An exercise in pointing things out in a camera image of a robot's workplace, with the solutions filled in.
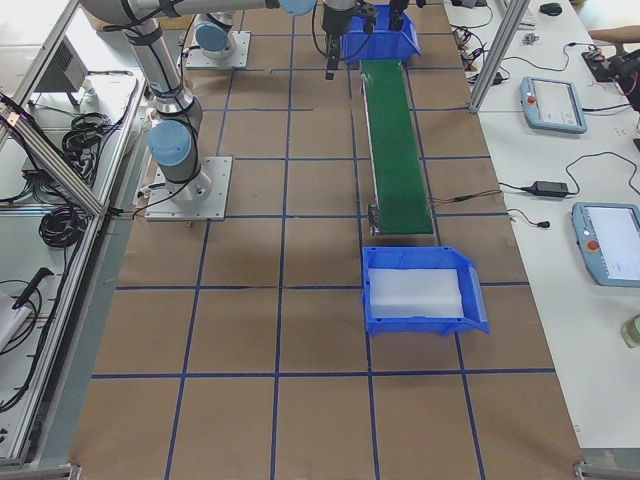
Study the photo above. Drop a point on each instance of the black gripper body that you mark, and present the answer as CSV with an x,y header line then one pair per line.
x,y
397,13
331,21

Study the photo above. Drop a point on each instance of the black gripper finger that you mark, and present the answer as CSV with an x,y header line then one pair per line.
x,y
332,44

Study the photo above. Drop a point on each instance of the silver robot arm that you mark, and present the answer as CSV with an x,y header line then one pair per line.
x,y
212,31
173,142

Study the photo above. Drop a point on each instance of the far blue storage bin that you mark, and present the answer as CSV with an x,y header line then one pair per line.
x,y
381,44

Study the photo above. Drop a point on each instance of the blue storage bin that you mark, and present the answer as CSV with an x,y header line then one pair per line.
x,y
381,44
474,312

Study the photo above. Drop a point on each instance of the green conveyor belt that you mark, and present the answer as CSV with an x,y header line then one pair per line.
x,y
400,206

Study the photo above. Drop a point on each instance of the upper teach pendant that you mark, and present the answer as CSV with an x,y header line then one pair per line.
x,y
552,105

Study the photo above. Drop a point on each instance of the teach pendant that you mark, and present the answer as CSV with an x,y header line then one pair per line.
x,y
608,239
552,105

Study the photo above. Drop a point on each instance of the black power adapter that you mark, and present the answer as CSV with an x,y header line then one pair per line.
x,y
550,189

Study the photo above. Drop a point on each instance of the white foam pad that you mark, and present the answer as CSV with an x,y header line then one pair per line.
x,y
407,293

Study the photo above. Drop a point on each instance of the near blue storage bin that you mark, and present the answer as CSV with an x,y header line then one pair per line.
x,y
474,312

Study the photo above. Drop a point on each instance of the lower teach pendant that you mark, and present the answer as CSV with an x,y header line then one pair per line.
x,y
608,239

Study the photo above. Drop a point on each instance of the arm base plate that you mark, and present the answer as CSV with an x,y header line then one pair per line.
x,y
204,198
234,58

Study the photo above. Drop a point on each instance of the aluminium frame post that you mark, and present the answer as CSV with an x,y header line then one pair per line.
x,y
497,51

